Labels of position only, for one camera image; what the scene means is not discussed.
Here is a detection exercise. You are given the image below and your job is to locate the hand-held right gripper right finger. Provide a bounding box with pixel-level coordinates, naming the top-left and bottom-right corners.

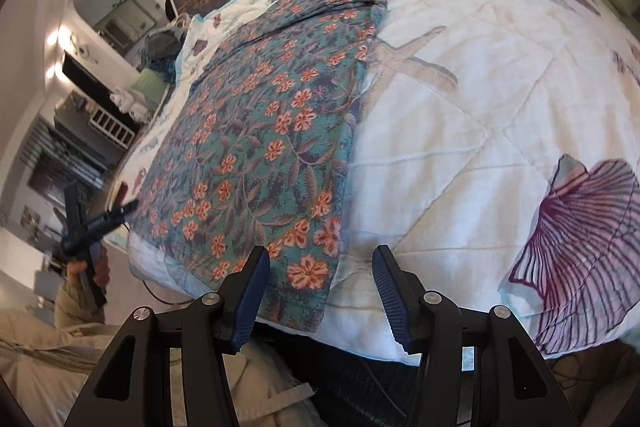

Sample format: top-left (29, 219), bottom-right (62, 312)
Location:
top-left (371, 244), bottom-right (583, 427)

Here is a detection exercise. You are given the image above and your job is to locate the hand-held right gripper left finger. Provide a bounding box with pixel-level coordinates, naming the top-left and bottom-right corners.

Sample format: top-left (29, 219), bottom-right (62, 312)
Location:
top-left (65, 245), bottom-right (271, 427)

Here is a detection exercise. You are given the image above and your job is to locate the teal floral pajama top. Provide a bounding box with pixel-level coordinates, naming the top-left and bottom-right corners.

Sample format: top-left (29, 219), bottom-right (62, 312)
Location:
top-left (127, 0), bottom-right (405, 323)

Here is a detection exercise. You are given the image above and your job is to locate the person's left forearm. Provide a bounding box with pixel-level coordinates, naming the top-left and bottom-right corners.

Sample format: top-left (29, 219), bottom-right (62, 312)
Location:
top-left (50, 277), bottom-right (108, 338)

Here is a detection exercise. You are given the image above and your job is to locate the grey pile of clothes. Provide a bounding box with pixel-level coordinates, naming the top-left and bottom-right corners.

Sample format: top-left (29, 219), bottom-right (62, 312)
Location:
top-left (141, 24), bottom-right (188, 75)

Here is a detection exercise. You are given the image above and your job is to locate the person's left hand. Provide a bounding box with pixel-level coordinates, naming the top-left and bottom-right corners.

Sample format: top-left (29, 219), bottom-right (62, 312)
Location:
top-left (65, 244), bottom-right (112, 295)

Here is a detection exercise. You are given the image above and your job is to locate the dark shelf unit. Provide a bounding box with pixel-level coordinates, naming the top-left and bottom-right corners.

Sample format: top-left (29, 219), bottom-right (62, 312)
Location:
top-left (27, 117), bottom-right (108, 208)

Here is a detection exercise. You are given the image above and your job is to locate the white ladder rack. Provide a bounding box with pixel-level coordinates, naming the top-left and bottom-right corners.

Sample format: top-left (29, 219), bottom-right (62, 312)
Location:
top-left (89, 107), bottom-right (136, 150)

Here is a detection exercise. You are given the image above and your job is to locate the white cat figurine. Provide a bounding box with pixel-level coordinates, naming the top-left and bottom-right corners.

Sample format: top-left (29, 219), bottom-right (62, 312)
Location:
top-left (110, 89), bottom-right (146, 118)

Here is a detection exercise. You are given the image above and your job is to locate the green cushion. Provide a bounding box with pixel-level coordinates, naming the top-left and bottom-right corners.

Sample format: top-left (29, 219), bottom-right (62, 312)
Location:
top-left (131, 71), bottom-right (173, 94)

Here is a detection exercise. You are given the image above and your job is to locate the person's beige jacket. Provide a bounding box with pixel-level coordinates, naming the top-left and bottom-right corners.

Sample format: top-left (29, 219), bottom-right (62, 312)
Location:
top-left (0, 307), bottom-right (321, 427)

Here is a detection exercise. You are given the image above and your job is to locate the white seashell print quilt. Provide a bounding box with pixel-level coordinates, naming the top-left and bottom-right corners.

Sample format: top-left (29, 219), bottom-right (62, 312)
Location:
top-left (120, 0), bottom-right (640, 365)

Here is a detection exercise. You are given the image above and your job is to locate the black cable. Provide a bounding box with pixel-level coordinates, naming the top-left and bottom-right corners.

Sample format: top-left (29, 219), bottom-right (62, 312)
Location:
top-left (141, 279), bottom-right (193, 306)

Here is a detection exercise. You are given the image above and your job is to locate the black wall television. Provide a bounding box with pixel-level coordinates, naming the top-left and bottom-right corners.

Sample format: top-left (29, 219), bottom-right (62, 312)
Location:
top-left (61, 52), bottom-right (138, 108)

